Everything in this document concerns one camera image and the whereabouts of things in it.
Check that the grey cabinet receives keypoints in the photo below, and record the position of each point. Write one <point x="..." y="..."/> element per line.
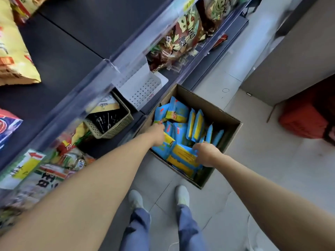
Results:
<point x="301" y="54"/>

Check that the small red packet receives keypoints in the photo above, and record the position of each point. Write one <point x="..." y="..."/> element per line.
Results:
<point x="221" y="40"/>

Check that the dark grey store shelf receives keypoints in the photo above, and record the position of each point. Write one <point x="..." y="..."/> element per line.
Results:
<point x="78" y="36"/>

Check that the brown cardboard box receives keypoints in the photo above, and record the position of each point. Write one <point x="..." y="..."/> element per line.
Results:
<point x="204" y="101"/>

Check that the person's right hand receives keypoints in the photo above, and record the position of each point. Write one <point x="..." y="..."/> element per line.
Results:
<point x="209" y="155"/>

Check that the yellow white card packet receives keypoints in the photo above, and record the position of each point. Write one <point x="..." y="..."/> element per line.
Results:
<point x="104" y="104"/>

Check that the person's right forearm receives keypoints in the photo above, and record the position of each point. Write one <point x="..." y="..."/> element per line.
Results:
<point x="274" y="206"/>

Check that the large yellow snack bag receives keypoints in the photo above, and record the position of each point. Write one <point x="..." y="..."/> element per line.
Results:
<point x="15" y="49"/>

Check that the beige plastic basket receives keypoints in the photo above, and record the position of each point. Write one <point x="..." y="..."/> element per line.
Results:
<point x="123" y="125"/>

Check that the blue trousers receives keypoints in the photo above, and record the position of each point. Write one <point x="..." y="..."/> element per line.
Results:
<point x="138" y="232"/>

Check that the pile of blue wipe packets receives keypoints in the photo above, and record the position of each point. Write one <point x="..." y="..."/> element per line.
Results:
<point x="183" y="130"/>

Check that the yellow red snack bag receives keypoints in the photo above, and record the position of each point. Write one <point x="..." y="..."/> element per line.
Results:
<point x="26" y="5"/>

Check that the white striped snack bag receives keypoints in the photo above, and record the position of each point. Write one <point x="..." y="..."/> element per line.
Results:
<point x="39" y="185"/>

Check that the bundle of black hooks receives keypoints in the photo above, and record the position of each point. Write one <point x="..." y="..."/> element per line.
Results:
<point x="107" y="122"/>

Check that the brown green snack bag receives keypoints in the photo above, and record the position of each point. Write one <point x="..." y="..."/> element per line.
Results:
<point x="219" y="10"/>

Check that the person's left forearm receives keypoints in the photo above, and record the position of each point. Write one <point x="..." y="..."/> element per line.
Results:
<point x="78" y="201"/>

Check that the stack of red shopping baskets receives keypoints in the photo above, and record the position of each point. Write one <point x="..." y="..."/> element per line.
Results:
<point x="303" y="120"/>

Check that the white shoe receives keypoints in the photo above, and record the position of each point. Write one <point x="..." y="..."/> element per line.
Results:
<point x="136" y="199"/>
<point x="182" y="196"/>

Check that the white perforated plastic tray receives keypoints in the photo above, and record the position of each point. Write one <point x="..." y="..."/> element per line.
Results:
<point x="141" y="91"/>

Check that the small yellow price tag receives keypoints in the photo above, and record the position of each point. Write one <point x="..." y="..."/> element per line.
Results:
<point x="189" y="3"/>

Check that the yellow white price tag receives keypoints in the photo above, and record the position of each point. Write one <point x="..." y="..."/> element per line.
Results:
<point x="23" y="167"/>

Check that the person's left hand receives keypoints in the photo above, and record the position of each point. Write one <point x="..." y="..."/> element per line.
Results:
<point x="156" y="134"/>

